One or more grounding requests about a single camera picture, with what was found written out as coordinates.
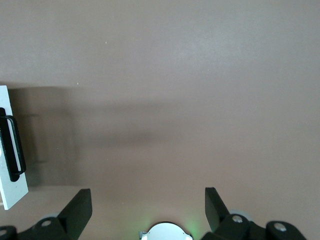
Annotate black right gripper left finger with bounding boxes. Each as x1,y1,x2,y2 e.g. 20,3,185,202
0,188,94,240

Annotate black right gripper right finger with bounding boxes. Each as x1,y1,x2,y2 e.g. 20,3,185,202
201,186,307,240

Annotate wooden drawer with white front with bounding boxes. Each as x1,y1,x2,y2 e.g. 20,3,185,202
0,85,30,211

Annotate black drawer handle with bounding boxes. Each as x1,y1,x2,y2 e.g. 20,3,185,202
0,107,27,183

